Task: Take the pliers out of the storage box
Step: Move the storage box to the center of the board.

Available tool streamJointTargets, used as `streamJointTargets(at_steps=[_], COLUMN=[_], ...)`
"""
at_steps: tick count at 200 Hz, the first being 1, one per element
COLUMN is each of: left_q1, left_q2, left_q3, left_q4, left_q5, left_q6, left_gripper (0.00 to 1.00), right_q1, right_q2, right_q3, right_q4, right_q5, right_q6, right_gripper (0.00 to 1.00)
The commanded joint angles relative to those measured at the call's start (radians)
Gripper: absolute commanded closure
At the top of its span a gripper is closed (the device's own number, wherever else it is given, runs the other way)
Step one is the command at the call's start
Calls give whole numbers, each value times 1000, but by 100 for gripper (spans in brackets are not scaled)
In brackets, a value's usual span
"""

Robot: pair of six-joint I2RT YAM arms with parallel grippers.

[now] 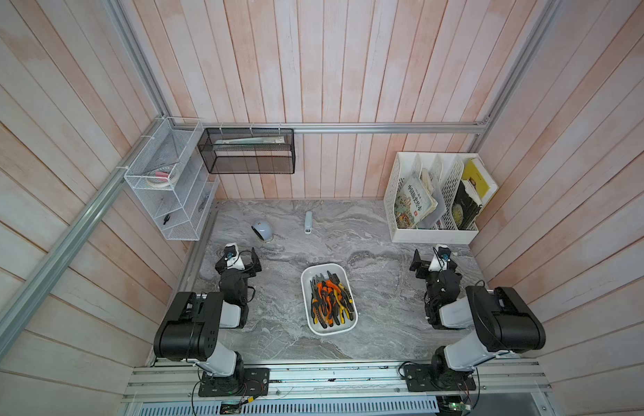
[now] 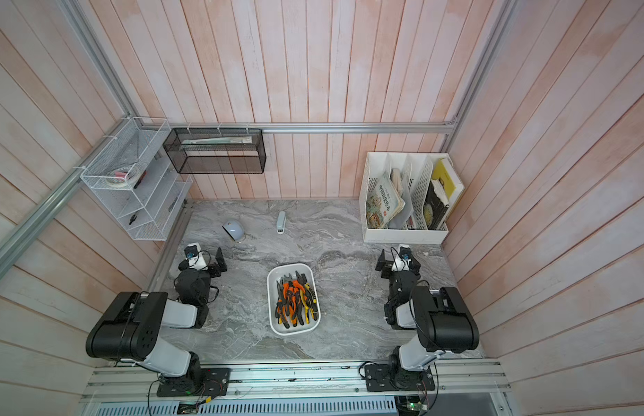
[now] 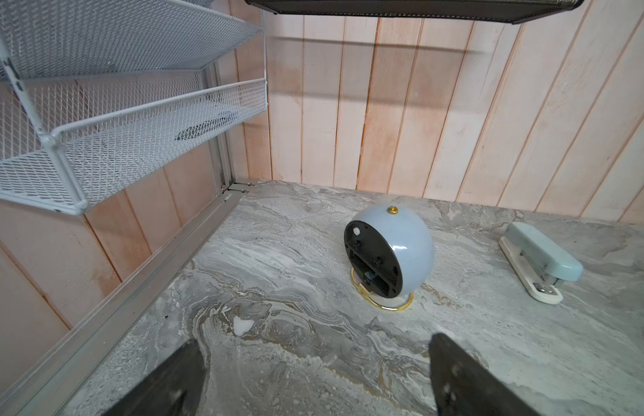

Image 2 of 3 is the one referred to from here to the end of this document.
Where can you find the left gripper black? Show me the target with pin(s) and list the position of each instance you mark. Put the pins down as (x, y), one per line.
(215, 263)

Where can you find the yellow book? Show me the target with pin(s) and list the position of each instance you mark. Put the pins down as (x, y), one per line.
(446, 175)

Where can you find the illustrated history book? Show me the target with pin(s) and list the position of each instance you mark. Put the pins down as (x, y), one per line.
(383, 204)

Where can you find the white wire wall shelf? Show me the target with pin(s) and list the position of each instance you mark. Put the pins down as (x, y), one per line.
(148, 211)

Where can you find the light blue round clock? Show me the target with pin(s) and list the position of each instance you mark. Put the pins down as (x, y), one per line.
(235, 230)

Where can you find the white file organizer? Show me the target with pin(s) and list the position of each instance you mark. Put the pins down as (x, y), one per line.
(410, 174)

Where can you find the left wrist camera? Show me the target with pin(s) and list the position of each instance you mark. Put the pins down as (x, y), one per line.
(195, 257)

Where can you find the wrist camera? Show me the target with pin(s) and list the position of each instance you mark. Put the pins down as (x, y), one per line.
(195, 257)
(402, 258)

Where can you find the yellow black pliers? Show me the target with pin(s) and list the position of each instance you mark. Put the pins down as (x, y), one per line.
(307, 297)

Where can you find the orange black pliers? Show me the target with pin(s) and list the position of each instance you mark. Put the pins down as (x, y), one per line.
(287, 306)

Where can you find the aluminium front rail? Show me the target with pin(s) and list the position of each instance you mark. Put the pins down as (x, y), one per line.
(452, 387)

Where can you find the tape roll on shelf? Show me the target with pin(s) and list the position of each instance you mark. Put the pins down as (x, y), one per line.
(123, 178)

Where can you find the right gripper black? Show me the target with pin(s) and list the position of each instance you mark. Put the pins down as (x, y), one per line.
(383, 262)

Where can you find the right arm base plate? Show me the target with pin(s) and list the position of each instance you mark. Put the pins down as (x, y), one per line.
(387, 378)

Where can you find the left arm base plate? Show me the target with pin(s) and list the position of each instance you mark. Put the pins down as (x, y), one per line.
(198, 382)

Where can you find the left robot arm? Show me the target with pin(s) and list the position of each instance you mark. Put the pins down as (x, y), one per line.
(129, 330)

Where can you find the white plastic storage box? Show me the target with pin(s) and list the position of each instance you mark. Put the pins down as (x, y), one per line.
(288, 271)

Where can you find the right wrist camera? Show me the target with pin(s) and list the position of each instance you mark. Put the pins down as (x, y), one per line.
(402, 258)

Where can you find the black book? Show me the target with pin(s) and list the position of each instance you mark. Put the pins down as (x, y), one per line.
(436, 205)

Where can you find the black mesh wall basket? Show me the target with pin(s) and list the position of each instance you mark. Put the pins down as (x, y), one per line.
(216, 150)

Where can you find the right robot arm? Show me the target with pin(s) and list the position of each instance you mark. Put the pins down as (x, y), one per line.
(440, 319)

